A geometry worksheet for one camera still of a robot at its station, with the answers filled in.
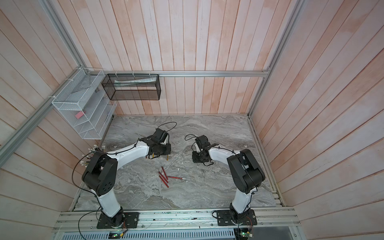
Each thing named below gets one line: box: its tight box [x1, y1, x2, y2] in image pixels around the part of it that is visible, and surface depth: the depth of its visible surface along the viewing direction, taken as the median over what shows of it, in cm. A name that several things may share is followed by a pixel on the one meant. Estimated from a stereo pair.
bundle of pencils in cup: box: [80, 144, 101, 168], surface depth 80 cm
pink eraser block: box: [75, 111, 84, 119], surface depth 84 cm
